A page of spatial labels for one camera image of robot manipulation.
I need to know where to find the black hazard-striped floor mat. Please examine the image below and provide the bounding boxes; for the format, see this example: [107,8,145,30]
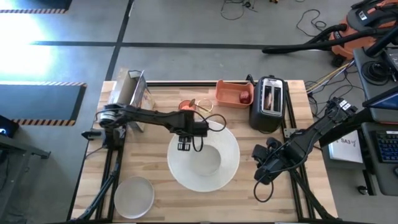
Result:
[0,81,88,127]
[0,0,73,15]

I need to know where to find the black computer with blue light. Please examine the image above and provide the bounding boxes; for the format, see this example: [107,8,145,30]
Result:
[0,114,19,139]

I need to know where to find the black keyboard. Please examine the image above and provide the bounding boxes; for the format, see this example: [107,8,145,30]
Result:
[374,129,398,164]

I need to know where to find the grey desk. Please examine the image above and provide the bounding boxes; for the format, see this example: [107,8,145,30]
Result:
[353,46,398,197]

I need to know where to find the white woven round placemat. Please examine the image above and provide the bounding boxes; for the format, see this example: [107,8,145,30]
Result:
[167,119,241,193]

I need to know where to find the white paper sheet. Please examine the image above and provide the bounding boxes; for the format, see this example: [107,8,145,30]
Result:
[328,136,364,164]

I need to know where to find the grey metal stand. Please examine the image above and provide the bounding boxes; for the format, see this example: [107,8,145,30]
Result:
[0,133,52,224]

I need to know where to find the red apple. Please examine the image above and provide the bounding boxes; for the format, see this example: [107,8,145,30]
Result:
[239,90,252,105]

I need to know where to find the orange glass tumbler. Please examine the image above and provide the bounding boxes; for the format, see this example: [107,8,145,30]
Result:
[178,99,197,112]

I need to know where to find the orange plastic bin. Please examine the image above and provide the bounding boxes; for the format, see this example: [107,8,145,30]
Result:
[215,79,255,110]

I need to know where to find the orange black vacuum cleaner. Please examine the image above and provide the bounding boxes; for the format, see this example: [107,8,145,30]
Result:
[262,0,398,68]

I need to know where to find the white round plate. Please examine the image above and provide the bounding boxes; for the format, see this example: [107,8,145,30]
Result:
[113,175,155,220]

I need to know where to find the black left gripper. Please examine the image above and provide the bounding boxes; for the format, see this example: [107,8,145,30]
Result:
[174,118,209,152]

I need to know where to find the coloured cable bundle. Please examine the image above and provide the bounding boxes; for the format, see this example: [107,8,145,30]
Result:
[306,60,355,94]

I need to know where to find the white ceramic bowl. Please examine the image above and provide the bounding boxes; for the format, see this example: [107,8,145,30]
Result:
[189,144,222,177]

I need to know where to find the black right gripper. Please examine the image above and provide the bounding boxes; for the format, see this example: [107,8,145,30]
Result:
[252,138,301,185]

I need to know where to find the gold metal spoon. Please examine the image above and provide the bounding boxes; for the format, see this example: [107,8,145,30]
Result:
[189,98,212,113]

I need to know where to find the black toaster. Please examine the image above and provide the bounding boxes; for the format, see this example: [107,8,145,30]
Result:
[249,75,288,133]

